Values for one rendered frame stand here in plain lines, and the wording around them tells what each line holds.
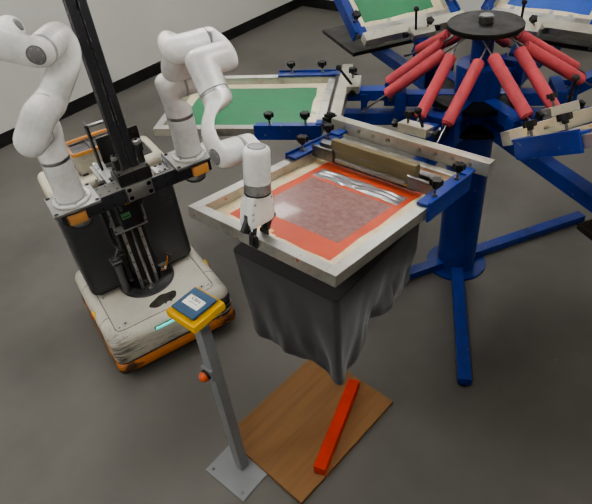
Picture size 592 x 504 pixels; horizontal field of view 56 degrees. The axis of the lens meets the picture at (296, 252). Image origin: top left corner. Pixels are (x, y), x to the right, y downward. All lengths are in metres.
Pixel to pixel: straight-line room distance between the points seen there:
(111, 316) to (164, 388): 0.43
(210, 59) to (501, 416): 1.87
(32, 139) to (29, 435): 1.54
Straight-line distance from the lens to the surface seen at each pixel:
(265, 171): 1.49
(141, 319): 2.74
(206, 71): 1.58
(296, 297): 1.80
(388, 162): 1.97
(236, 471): 2.47
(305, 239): 1.67
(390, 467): 2.44
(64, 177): 1.94
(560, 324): 3.04
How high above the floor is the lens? 2.15
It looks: 40 degrees down
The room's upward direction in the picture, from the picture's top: 7 degrees counter-clockwise
